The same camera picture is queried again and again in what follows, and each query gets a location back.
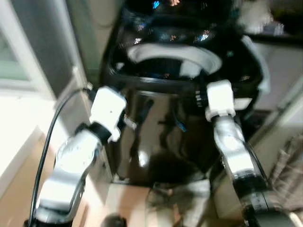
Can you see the white cabinet with dark top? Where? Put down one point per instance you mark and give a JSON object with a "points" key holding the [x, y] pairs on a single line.
{"points": [[281, 71]]}

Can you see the white window frame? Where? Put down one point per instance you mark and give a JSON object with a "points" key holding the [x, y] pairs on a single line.
{"points": [[21, 56]]}

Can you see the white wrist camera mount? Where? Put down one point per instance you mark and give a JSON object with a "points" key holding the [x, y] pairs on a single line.
{"points": [[220, 99], [108, 108]]}

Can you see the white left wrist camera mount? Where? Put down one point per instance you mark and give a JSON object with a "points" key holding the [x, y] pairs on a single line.
{"points": [[108, 108]]}

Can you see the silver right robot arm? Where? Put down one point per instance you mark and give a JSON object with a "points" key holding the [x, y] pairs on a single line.
{"points": [[234, 151]]}

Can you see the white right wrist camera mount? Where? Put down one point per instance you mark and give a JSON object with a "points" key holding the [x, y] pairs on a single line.
{"points": [[220, 99]]}

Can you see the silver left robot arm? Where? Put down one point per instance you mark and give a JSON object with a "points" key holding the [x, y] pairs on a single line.
{"points": [[71, 163]]}

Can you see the white crumpled cloth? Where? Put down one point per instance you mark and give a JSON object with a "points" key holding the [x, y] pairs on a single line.
{"points": [[258, 16]]}

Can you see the black top-load washing machine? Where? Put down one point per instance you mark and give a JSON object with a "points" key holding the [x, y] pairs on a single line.
{"points": [[161, 137]]}

